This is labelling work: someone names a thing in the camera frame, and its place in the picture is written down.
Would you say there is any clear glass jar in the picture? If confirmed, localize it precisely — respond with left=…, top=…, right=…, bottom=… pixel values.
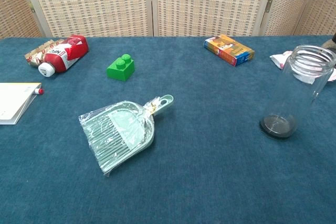
left=259, top=45, right=336, bottom=138

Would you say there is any white notebook yellow edge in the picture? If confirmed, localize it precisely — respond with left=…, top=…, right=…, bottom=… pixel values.
left=0, top=82, right=42, bottom=125

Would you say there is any glass spice jar black lid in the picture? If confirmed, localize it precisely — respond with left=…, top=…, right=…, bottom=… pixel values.
left=324, top=31, right=336, bottom=51

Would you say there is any red juice bottle white cap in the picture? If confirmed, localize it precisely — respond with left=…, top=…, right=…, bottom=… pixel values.
left=38, top=34, right=89, bottom=78

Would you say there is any white wet wipes pack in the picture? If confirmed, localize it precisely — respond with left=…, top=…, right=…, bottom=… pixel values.
left=269, top=50, right=336, bottom=85

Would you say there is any woven folding screen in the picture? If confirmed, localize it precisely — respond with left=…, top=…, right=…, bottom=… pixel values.
left=0, top=0, right=336, bottom=38

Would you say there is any green toy brick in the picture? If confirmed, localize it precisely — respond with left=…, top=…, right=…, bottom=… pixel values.
left=106, top=54, right=135, bottom=82

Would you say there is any orange blue carton box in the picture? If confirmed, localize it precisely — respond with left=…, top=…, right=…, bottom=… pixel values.
left=204, top=34, right=256, bottom=67

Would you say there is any bagged mint dustpan brush set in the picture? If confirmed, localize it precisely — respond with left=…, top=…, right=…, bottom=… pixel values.
left=78, top=94, right=174, bottom=177

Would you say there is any blue table cloth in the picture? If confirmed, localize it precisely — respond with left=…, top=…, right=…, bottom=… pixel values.
left=0, top=35, right=336, bottom=224

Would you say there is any gold snack packet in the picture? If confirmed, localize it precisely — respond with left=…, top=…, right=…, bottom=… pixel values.
left=24, top=39, right=65, bottom=69

